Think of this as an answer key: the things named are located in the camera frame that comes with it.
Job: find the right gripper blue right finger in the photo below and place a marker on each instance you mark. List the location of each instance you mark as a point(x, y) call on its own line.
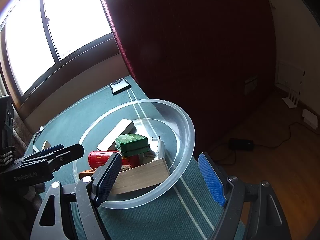
point(214, 178)

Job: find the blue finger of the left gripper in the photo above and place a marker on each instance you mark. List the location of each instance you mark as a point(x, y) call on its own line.
point(44, 152)
point(64, 156)

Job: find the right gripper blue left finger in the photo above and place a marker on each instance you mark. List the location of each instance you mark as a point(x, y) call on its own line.
point(104, 178)

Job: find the small tan wooden block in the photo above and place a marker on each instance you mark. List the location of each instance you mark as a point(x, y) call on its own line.
point(46, 145)

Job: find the orange striped triangular block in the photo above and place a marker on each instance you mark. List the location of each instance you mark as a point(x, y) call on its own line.
point(87, 173)

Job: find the long natural wooden block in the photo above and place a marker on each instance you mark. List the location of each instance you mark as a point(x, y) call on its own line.
point(141, 177)

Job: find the red Skittles candy can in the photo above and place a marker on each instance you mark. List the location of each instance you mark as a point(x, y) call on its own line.
point(99, 158)

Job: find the long white wooden block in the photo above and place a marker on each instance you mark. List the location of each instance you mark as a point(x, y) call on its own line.
point(123, 127)

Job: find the green tin box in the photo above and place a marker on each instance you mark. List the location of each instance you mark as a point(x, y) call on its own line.
point(131, 144)

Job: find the white USB charger plug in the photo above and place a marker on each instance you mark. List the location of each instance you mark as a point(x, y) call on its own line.
point(156, 150)

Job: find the white striped triangular block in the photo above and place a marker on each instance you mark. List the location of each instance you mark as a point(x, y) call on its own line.
point(35, 149)

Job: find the grey gloved left hand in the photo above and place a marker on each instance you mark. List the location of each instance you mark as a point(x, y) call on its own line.
point(33, 194)

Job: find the clear plastic bowl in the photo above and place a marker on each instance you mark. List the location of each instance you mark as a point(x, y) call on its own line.
point(153, 118)

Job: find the black smartphone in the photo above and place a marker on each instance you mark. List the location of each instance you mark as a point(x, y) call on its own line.
point(119, 86)

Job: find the white wifi router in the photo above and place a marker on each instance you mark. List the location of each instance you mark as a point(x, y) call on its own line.
point(291, 79)

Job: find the red quilted curtain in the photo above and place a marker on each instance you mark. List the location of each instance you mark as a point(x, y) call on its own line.
point(216, 59)

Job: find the brown wooden window frame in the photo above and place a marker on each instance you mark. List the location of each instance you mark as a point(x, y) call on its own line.
point(46, 43)

